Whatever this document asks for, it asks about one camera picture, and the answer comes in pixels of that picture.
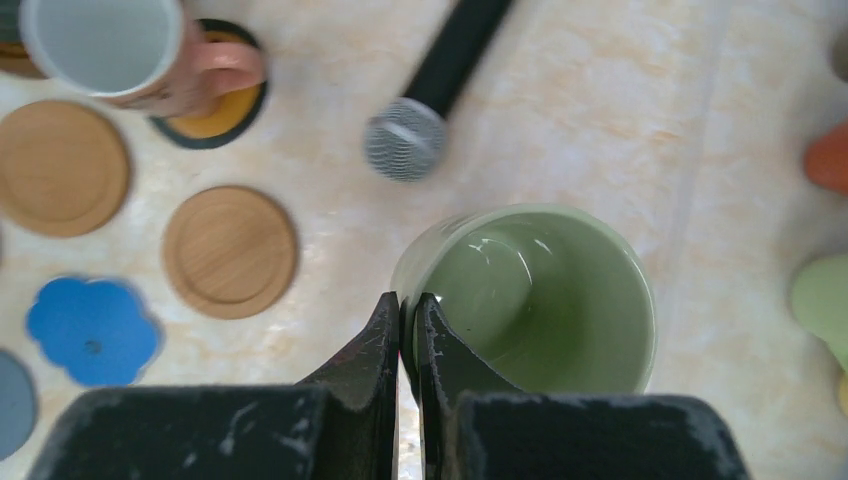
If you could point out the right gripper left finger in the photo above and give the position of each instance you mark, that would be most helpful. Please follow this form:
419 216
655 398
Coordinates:
339 422

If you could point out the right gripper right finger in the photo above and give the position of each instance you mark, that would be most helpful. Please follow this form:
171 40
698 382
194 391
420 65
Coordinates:
477 425

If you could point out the black microphone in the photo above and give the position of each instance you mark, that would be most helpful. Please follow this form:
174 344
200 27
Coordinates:
405 142

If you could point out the yellow mug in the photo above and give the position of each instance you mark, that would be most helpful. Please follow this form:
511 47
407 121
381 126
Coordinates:
842 394

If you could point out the blue flower coaster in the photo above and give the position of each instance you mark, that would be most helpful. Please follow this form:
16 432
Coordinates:
97 330

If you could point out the brown ringed wooden coaster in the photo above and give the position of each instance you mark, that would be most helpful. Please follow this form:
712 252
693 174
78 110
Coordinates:
16 61

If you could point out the small yellow cup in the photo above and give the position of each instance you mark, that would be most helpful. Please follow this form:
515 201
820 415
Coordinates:
825 160

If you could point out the light wooden coaster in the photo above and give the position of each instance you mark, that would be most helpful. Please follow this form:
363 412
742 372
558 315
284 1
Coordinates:
65 168
230 252

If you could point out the small pink cup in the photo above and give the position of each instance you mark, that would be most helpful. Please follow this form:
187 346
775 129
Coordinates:
151 56

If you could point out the black cup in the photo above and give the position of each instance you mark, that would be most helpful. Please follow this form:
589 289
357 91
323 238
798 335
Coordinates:
839 56

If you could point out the grey blue coaster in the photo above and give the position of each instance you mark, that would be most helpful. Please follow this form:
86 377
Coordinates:
19 409

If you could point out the pale green cup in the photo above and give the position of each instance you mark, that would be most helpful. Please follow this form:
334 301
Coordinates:
818 300

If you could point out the dark green mug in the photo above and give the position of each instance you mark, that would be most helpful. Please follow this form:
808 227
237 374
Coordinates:
9 22

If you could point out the light green mug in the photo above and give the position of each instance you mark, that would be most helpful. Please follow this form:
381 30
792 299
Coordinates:
552 298

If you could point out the orange face coaster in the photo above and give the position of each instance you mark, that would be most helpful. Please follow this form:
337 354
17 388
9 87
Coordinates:
236 111

